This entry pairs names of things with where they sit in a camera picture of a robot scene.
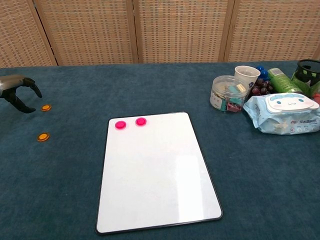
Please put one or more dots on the bunch of dark grapes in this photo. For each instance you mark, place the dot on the bunch of dark grapes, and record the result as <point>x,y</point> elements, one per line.
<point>261,88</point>

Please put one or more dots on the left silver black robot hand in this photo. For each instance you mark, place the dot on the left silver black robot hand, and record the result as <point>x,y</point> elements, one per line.
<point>12,81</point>

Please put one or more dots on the green drink can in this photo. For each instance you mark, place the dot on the green drink can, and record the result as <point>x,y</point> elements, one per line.
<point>282,81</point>

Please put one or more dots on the black mesh pen holder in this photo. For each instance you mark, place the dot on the black mesh pen holder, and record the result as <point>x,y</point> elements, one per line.
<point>303,77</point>

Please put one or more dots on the blue plastic balls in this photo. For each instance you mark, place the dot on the blue plastic balls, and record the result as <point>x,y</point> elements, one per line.
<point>263,73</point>

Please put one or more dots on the clear jar of binder clips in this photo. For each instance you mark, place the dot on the clear jar of binder clips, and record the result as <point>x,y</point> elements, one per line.
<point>225,90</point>

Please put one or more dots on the woven folding screen panel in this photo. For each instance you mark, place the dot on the woven folding screen panel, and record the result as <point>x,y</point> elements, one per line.
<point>182,30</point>
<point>275,30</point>
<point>17,30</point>
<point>87,30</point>

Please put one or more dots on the light blue wet wipes pack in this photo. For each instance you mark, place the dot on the light blue wet wipes pack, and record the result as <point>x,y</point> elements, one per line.
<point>287,117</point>

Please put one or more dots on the yellow round magnet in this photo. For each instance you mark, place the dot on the yellow round magnet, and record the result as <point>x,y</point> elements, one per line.
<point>46,107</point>
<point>43,137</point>

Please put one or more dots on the white magnetic board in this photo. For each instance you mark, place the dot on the white magnetic board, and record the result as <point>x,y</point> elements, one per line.
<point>155,175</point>

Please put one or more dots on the red round magnet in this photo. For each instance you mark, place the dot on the red round magnet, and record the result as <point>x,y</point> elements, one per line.
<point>141,121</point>
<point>120,125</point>

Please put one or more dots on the white paper cup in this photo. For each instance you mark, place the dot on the white paper cup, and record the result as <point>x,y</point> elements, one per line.
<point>246,77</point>

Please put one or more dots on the teal tablecloth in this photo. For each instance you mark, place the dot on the teal tablecloth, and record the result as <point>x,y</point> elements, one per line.
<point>50,187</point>

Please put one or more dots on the clear bag of red items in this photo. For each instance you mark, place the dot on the clear bag of red items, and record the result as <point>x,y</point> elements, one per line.
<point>317,97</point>

